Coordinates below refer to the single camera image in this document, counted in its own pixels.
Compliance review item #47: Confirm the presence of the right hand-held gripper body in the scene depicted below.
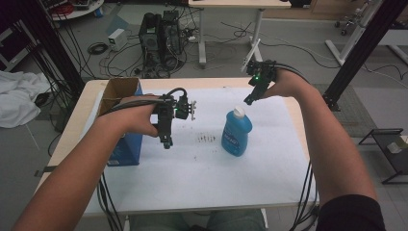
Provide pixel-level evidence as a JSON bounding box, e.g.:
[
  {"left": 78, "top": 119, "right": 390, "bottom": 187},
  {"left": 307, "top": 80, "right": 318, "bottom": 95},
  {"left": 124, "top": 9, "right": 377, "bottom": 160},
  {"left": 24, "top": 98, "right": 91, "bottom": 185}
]
[{"left": 245, "top": 60, "right": 279, "bottom": 88}]

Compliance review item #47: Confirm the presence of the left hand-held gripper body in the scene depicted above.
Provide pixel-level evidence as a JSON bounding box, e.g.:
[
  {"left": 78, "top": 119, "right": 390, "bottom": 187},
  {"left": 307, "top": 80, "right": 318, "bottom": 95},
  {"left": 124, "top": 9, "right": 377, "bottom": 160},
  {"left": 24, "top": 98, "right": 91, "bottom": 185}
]
[{"left": 153, "top": 92, "right": 197, "bottom": 128}]

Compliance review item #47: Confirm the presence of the blue bottle with white cap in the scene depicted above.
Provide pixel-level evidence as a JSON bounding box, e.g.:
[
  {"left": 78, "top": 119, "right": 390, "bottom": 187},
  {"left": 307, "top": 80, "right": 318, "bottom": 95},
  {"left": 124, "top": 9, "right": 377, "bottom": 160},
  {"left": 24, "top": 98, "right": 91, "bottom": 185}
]
[{"left": 220, "top": 105, "right": 254, "bottom": 158}]

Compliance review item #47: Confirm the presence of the cardboard box with blue side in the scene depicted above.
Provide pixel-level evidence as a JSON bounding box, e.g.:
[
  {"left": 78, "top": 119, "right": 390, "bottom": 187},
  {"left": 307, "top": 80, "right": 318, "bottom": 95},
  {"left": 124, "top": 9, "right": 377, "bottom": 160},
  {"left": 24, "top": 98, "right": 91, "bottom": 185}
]
[{"left": 95, "top": 77, "right": 144, "bottom": 167}]

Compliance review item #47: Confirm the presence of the person's right hand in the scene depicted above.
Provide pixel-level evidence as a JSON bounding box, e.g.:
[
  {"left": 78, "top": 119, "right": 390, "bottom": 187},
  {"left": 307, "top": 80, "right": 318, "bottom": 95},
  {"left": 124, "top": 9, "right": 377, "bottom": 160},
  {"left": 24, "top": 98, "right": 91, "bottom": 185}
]
[{"left": 263, "top": 67, "right": 311, "bottom": 100}]

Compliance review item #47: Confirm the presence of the person's left hand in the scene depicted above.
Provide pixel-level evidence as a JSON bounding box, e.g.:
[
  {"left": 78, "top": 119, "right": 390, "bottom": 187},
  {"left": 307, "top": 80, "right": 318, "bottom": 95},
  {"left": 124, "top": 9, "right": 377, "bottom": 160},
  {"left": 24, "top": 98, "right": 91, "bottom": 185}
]
[{"left": 118, "top": 93, "right": 161, "bottom": 139}]

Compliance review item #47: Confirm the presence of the white table mat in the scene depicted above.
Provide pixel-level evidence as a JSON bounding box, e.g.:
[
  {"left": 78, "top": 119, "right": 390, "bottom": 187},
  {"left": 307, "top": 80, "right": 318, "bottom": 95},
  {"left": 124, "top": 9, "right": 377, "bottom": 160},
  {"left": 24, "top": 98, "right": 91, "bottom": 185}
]
[{"left": 84, "top": 87, "right": 319, "bottom": 216}]

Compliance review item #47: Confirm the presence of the black computer tower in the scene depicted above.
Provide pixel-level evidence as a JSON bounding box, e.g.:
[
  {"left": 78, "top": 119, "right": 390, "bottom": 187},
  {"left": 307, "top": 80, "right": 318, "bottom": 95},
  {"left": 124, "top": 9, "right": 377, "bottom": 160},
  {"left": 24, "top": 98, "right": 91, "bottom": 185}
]
[
  {"left": 138, "top": 12, "right": 166, "bottom": 77},
  {"left": 162, "top": 10, "right": 186, "bottom": 71}
]

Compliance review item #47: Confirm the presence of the white desk with wooden top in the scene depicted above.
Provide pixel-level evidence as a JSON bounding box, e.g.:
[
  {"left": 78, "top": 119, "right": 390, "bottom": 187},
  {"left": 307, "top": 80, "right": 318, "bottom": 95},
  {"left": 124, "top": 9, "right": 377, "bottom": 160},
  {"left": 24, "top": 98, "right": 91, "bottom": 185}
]
[{"left": 188, "top": 0, "right": 293, "bottom": 72}]

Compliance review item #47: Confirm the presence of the person's left leg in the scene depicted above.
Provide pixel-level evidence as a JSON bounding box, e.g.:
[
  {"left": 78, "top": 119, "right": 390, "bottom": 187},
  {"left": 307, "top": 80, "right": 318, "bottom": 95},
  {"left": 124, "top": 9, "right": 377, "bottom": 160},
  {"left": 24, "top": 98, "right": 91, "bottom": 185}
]
[{"left": 129, "top": 211, "right": 208, "bottom": 231}]

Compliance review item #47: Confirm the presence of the person's leg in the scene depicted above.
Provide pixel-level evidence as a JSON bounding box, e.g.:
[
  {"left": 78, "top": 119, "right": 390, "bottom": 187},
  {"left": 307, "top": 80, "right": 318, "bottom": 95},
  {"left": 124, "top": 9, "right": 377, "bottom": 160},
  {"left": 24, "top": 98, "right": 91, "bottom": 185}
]
[
  {"left": 129, "top": 211, "right": 208, "bottom": 231},
  {"left": 206, "top": 208, "right": 268, "bottom": 231}
]

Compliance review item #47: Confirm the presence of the small white box device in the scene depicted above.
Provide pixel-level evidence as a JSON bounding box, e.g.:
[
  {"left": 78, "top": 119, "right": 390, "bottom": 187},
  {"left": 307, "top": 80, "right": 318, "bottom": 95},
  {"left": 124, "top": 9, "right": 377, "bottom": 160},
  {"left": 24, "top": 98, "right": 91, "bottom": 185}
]
[{"left": 107, "top": 28, "right": 130, "bottom": 53}]

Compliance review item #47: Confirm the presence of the white metal stand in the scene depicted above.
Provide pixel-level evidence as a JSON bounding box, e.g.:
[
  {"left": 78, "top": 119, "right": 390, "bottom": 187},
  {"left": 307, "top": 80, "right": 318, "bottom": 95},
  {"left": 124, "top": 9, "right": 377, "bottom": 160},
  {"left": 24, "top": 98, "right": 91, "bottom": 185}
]
[{"left": 324, "top": 0, "right": 408, "bottom": 67}]

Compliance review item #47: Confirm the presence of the office chair base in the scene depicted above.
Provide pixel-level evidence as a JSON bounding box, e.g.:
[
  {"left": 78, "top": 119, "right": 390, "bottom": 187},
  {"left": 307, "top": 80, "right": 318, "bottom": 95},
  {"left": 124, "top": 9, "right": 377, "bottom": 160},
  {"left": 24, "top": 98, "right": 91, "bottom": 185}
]
[{"left": 334, "top": 7, "right": 365, "bottom": 37}]

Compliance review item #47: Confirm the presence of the grey floor mat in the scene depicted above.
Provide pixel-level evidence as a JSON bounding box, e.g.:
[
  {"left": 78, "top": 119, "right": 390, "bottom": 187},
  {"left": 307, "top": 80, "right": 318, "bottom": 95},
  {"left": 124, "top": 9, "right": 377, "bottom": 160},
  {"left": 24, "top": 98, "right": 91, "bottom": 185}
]
[{"left": 312, "top": 83, "right": 380, "bottom": 139}]

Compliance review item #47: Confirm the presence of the person's right leg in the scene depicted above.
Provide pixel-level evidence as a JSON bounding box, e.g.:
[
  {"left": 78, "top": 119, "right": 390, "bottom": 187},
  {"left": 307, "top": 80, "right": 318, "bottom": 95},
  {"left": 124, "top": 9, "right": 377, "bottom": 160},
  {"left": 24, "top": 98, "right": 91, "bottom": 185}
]
[{"left": 206, "top": 208, "right": 268, "bottom": 231}]

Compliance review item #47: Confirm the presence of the round white table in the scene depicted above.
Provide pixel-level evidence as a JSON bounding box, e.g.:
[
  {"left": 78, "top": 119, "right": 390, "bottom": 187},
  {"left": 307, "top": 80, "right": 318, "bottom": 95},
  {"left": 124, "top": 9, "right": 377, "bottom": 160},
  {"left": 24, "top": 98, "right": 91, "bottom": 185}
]
[{"left": 40, "top": 0, "right": 106, "bottom": 22}]

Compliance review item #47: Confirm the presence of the small white object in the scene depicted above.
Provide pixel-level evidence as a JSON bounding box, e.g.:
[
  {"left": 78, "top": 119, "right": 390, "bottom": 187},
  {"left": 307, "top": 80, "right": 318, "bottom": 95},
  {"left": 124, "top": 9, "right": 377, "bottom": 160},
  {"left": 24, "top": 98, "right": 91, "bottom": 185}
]
[{"left": 386, "top": 141, "right": 402, "bottom": 155}]

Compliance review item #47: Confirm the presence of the white cloth heap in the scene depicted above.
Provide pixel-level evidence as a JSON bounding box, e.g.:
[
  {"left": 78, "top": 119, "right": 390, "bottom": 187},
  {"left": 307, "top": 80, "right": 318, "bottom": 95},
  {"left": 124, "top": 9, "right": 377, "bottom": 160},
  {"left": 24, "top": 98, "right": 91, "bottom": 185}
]
[{"left": 0, "top": 69, "right": 53, "bottom": 130}]

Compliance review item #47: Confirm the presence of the black sleeve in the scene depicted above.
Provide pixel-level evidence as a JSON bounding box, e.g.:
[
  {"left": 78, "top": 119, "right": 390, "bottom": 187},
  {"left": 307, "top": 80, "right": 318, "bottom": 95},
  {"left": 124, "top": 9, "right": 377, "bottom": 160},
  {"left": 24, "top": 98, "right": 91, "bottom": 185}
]
[{"left": 315, "top": 193, "right": 388, "bottom": 231}]

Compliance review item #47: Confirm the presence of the dark cabinet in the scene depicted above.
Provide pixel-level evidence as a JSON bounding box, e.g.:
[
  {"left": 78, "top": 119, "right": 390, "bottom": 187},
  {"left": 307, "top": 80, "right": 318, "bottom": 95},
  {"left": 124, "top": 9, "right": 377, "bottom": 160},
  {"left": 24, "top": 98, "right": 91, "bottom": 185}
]
[{"left": 0, "top": 9, "right": 41, "bottom": 72}]

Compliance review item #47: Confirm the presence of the left hand-held gripper cable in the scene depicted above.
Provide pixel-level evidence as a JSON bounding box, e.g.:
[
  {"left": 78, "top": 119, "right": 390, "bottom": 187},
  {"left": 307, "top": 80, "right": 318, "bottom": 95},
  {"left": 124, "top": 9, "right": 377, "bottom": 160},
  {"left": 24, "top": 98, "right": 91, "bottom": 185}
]
[{"left": 101, "top": 87, "right": 189, "bottom": 117}]

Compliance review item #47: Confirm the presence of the hand-held gripper cable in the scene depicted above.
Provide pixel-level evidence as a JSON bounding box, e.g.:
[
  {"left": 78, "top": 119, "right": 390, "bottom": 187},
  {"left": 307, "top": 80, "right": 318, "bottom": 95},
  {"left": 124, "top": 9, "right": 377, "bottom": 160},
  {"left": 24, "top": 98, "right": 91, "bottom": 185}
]
[
  {"left": 274, "top": 63, "right": 311, "bottom": 86},
  {"left": 101, "top": 87, "right": 189, "bottom": 117}
]

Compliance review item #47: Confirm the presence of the right hand-held gripper cable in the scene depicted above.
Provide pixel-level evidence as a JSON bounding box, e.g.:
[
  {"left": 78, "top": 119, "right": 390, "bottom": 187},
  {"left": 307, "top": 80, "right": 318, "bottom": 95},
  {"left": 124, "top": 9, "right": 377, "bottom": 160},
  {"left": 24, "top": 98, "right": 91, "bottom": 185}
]
[{"left": 274, "top": 63, "right": 311, "bottom": 86}]

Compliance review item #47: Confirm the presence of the long black floor cable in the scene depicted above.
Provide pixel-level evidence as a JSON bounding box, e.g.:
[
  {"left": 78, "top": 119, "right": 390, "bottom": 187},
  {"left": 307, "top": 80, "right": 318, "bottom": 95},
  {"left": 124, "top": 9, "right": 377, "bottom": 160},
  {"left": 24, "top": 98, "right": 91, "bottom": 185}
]
[{"left": 220, "top": 20, "right": 342, "bottom": 70}]

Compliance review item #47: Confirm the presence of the hanging black cable bundle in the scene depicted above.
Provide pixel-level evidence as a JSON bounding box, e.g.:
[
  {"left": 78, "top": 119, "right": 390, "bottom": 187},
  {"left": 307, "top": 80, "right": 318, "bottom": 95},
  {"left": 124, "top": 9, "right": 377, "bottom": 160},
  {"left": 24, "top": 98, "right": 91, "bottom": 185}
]
[
  {"left": 95, "top": 172, "right": 125, "bottom": 231},
  {"left": 289, "top": 159, "right": 319, "bottom": 231}
]

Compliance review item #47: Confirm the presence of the coiled black cable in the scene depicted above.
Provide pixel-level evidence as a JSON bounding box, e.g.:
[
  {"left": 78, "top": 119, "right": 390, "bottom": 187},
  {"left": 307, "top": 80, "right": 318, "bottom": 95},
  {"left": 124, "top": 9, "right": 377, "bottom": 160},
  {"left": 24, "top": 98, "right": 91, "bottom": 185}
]
[{"left": 87, "top": 41, "right": 110, "bottom": 56}]

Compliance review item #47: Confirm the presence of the black wire rack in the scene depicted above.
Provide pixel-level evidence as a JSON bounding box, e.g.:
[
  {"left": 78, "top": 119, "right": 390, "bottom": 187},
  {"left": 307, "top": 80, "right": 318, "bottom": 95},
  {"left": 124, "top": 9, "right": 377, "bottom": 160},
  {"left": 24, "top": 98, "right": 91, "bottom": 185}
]
[{"left": 358, "top": 127, "right": 408, "bottom": 186}]

